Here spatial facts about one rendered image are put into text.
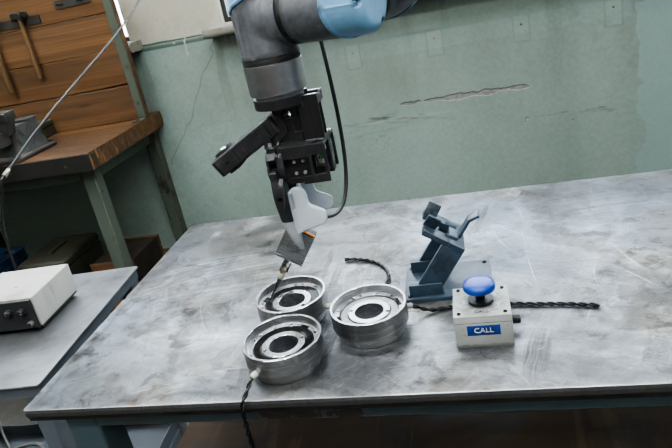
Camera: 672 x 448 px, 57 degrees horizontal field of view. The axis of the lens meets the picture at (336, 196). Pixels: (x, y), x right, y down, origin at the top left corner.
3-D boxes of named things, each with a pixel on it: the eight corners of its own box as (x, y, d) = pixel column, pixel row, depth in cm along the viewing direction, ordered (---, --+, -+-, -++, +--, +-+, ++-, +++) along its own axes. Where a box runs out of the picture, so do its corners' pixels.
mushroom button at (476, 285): (466, 324, 77) (462, 289, 75) (466, 306, 81) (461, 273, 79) (499, 321, 76) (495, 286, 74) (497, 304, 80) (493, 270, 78)
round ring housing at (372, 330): (345, 361, 79) (339, 334, 78) (328, 321, 89) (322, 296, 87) (421, 337, 80) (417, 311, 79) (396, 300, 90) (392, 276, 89)
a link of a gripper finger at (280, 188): (290, 225, 80) (277, 159, 78) (279, 226, 80) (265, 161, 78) (299, 214, 84) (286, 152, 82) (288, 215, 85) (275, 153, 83)
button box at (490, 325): (457, 349, 77) (452, 315, 75) (456, 317, 83) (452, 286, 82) (524, 345, 75) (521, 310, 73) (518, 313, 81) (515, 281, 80)
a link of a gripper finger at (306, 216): (332, 252, 81) (319, 185, 79) (289, 257, 83) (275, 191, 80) (336, 244, 84) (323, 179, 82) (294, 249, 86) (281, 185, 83)
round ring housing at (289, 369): (287, 331, 88) (281, 307, 87) (343, 350, 81) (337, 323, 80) (233, 374, 81) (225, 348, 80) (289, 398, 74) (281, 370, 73)
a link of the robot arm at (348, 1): (395, -46, 72) (317, -30, 77) (349, -36, 63) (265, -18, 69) (406, 22, 74) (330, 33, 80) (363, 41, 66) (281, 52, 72)
